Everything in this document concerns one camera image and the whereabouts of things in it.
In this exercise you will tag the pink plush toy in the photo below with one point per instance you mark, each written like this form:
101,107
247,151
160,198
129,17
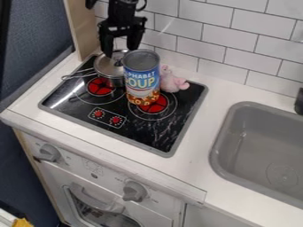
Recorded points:
172,80

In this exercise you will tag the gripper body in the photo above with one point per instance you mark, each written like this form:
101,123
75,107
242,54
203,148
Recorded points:
121,25

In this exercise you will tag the toy stove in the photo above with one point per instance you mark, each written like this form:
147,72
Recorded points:
123,110

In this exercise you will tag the silver metal pot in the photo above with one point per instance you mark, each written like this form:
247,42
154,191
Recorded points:
103,76

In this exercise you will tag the silver pot lid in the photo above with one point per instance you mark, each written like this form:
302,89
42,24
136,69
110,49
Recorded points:
109,63

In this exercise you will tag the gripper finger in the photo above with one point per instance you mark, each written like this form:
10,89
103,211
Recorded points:
106,43
135,38

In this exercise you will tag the blue soup can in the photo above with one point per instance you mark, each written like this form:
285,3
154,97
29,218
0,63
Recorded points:
142,77

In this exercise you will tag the toy sink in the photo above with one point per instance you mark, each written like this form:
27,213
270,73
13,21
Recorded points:
260,152

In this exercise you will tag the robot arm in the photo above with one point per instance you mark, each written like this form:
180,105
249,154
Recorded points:
122,8

